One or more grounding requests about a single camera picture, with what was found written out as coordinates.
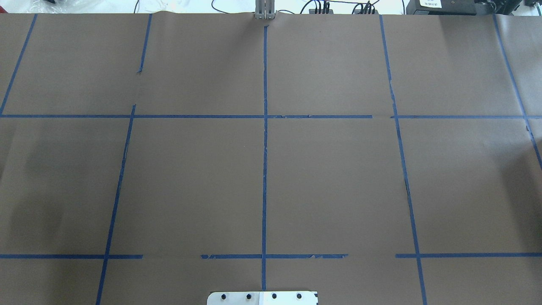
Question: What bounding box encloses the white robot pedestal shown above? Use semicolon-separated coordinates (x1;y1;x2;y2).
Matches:
207;290;319;305

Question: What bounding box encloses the aluminium frame post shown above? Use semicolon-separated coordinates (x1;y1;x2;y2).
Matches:
255;0;276;20

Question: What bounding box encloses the black power box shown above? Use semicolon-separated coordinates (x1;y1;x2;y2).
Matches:
405;0;501;16

